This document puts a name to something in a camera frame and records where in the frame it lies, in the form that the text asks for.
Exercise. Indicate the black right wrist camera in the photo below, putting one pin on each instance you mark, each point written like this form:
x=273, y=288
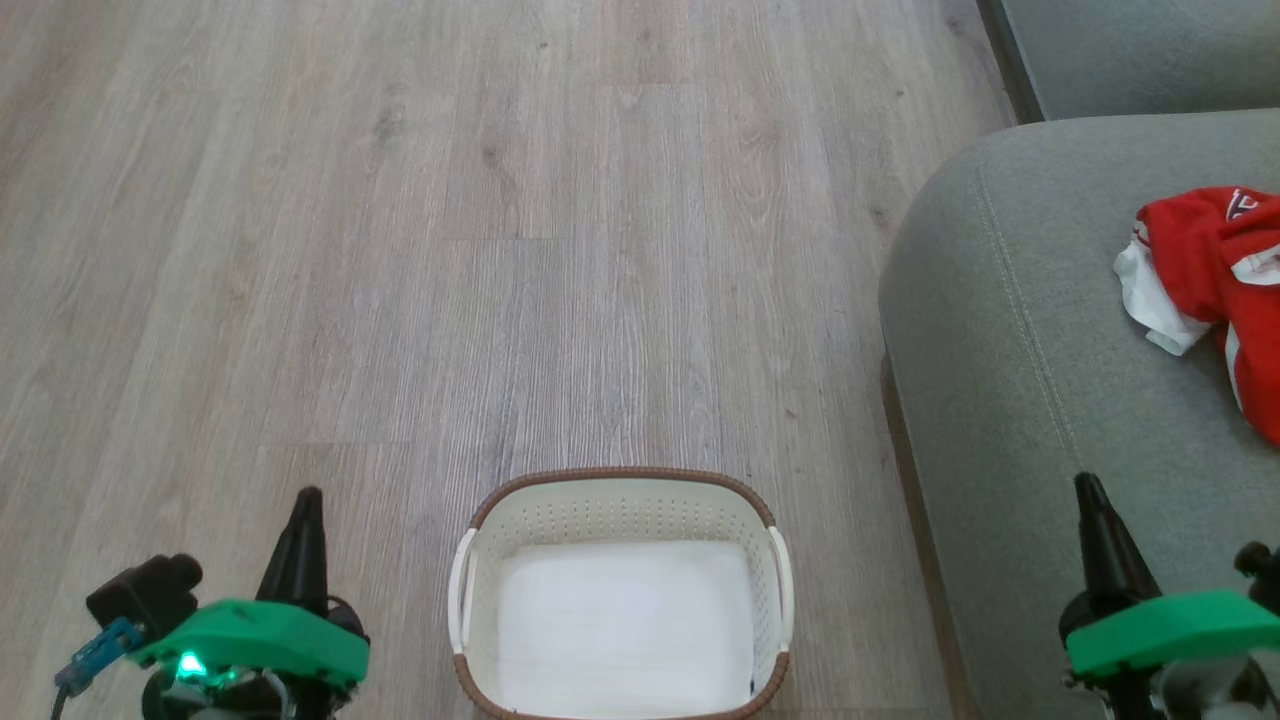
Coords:
x=1262, y=570

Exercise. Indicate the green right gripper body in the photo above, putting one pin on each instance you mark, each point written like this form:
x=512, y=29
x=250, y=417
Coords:
x=1170, y=625

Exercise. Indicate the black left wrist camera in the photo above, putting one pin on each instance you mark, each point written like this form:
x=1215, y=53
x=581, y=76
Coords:
x=145, y=590

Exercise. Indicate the red and white garment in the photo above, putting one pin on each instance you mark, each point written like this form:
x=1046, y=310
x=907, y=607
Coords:
x=1190, y=260

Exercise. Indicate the white basket with brown rim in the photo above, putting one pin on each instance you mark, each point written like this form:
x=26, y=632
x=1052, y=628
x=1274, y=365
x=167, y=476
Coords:
x=620, y=510

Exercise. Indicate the large grey sofa seat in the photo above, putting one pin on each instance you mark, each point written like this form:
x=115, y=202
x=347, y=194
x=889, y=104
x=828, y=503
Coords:
x=1020, y=400

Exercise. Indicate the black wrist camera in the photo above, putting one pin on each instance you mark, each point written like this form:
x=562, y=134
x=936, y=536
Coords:
x=1262, y=570
x=145, y=590

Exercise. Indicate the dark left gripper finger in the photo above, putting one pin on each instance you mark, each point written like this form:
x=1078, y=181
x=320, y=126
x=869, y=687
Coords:
x=300, y=560

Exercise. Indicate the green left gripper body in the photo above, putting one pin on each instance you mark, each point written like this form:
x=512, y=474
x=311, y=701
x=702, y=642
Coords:
x=260, y=640

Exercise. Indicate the medium grey sofa seat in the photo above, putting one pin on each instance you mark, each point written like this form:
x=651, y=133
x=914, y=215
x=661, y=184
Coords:
x=1150, y=50

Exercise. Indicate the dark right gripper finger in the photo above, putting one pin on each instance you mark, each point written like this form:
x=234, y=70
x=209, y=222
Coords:
x=1110, y=550

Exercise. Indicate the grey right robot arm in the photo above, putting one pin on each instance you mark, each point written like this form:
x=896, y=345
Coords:
x=1210, y=690

